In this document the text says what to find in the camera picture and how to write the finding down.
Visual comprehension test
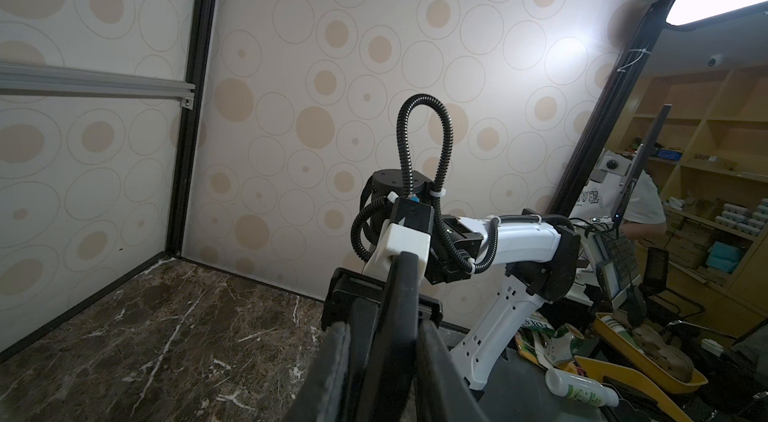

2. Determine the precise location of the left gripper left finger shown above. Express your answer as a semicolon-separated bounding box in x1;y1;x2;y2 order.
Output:
282;322;351;422

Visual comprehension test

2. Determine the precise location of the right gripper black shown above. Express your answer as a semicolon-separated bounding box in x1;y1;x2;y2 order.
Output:
321;267;443;332

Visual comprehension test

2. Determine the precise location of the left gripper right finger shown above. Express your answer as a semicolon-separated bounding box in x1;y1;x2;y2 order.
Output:
415;320;488;422

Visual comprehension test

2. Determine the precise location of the black phone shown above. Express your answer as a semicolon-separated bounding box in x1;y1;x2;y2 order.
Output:
355;252;419;421

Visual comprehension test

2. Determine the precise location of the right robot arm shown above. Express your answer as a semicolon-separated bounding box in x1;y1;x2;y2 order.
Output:
321;169;581;391

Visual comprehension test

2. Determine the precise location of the green snack packet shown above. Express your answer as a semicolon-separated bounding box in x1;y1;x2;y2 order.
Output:
514;311;586;371

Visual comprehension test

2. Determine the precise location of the white plastic bottle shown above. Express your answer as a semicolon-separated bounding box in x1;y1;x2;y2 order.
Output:
545;368;620;407

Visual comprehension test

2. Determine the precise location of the yellow tray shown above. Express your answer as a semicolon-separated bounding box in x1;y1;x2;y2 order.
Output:
593;312;708;395

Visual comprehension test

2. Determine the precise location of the person in white shirt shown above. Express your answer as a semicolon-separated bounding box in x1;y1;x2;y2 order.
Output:
568;148;668;243

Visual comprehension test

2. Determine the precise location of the wooden shelving unit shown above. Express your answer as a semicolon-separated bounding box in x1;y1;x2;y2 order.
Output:
608;64;767;313

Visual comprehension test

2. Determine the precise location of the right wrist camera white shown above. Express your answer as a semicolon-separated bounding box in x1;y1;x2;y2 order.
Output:
363;191;434;282

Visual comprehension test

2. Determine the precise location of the black frame post right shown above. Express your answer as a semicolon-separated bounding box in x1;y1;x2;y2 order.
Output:
165;0;217;258

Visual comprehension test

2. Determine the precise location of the horizontal aluminium rail back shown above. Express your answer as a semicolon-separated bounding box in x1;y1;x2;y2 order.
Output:
1;62;195;108

